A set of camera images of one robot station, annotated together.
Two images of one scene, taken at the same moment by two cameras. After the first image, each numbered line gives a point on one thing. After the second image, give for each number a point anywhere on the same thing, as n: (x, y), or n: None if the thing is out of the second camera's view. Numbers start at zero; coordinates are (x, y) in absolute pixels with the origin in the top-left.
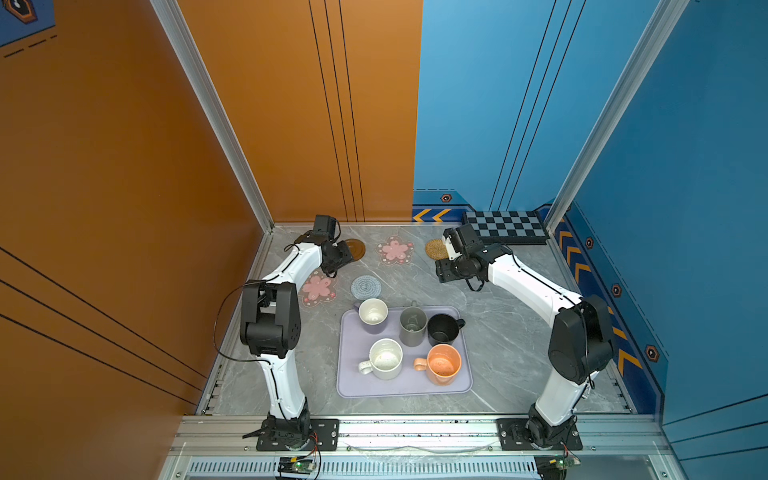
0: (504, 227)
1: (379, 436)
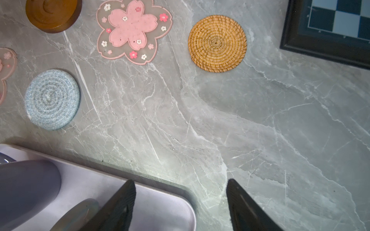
0: (337, 30)
1: None
